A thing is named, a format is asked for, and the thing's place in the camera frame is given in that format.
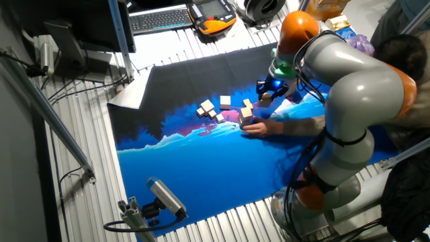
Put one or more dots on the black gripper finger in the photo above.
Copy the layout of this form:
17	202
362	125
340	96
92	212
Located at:
262	88
282	93

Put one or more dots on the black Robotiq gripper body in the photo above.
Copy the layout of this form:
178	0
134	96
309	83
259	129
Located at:
276	85

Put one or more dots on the small wooden cube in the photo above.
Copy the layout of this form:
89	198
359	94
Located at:
246	101
250	106
212	114
220	118
200	112

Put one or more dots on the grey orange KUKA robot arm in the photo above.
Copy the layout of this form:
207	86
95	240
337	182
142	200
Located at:
356	90

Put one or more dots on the bare human hand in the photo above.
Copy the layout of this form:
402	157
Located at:
265	127

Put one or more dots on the white paper sheets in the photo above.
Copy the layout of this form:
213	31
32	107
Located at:
233	32

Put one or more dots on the black round spool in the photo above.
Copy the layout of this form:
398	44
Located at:
255	13

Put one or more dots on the orange black teach pendant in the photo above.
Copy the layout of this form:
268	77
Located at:
215	25

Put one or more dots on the blue white carton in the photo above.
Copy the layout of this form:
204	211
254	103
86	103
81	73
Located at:
339	23

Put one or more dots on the orange plastic bag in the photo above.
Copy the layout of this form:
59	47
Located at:
322	8

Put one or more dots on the purple plastic bag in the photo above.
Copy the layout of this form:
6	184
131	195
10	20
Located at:
361	43

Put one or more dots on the blue landscape printed cloth mat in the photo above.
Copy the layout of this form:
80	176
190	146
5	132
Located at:
201	168

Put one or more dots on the person in beige sweater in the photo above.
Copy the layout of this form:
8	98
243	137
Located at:
399	53

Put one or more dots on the dark computer keyboard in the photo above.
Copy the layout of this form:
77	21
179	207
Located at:
158	20

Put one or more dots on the white cylindrical roll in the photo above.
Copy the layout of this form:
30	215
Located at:
369	198

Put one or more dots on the person in black jacket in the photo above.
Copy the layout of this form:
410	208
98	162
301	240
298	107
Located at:
406	201

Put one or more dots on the black computer monitor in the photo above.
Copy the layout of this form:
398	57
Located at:
84	20

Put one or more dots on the black monitor stand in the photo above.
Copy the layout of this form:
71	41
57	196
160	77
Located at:
67	43

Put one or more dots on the silver cylindrical device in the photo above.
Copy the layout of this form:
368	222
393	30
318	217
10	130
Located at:
47	58

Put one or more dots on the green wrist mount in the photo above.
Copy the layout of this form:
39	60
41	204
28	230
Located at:
282	71

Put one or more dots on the aluminium frame beam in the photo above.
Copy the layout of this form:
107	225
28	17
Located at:
50	117
406	153
416	20

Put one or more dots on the silver camera with blue tip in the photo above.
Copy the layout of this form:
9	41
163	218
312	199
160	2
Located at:
166	196

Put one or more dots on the aluminium frame post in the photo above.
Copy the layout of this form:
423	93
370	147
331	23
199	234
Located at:
119	37

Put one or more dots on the black camera ball mount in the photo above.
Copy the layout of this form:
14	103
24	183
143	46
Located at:
151	211

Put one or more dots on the aluminium profile bracket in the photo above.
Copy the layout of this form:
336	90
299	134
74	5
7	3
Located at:
132	216

